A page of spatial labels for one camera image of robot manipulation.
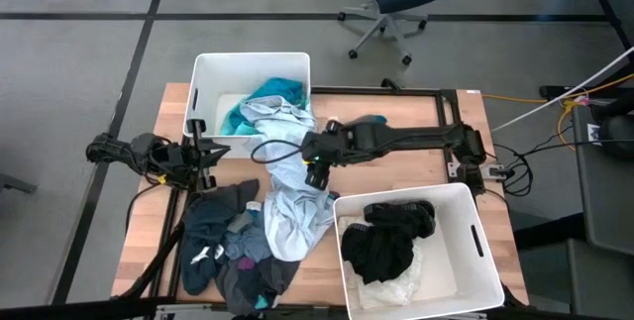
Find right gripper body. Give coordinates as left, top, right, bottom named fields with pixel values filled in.
left=304, top=120, right=348, bottom=191

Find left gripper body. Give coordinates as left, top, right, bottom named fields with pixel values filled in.
left=165, top=119, right=217, bottom=190

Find teal garment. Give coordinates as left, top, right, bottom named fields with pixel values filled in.
left=219, top=76, right=309, bottom=137

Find navy garment with white logo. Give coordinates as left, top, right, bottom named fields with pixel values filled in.
left=180, top=178, right=262, bottom=296

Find light blue shirt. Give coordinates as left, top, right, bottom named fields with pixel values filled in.
left=240, top=94, right=339, bottom=264

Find black garment with grey waistband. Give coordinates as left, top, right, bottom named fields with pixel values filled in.
left=364, top=199, right=438, bottom=241
left=340, top=220, right=418, bottom=285

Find white lace garment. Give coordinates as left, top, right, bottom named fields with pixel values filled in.
left=338, top=214, right=426, bottom=310

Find white perforated plastic basket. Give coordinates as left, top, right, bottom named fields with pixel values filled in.
left=181, top=52, right=312, bottom=160
left=332, top=182, right=506, bottom=320

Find grey chair base leg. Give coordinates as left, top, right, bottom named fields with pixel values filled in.
left=0, top=173, right=39, bottom=195

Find black power strip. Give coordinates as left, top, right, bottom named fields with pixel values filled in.
left=538, top=84, right=595, bottom=102

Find white conduit strip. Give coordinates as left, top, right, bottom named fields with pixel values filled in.
left=489, top=46, right=634, bottom=133

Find grey cabinet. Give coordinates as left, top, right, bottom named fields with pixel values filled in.
left=572, top=104, right=634, bottom=257

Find black round bag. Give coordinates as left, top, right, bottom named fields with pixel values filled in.
left=596, top=92, right=634, bottom=160

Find dark grey box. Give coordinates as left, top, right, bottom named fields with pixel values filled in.
left=567, top=238, right=634, bottom=319

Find black metal stand leg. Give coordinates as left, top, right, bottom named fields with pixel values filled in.
left=583, top=0, right=634, bottom=49

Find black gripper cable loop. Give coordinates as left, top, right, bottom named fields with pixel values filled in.
left=250, top=138, right=306, bottom=165

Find black aluminium rig frame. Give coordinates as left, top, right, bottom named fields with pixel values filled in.
left=111, top=84, right=470, bottom=311

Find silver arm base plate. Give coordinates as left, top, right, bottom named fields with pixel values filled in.
left=448, top=160, right=509, bottom=182

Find orange-yellow cable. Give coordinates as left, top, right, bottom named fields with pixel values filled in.
left=481, top=72, right=634, bottom=153

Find black cable bundle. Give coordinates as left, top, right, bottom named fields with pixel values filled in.
left=489, top=139, right=535, bottom=198

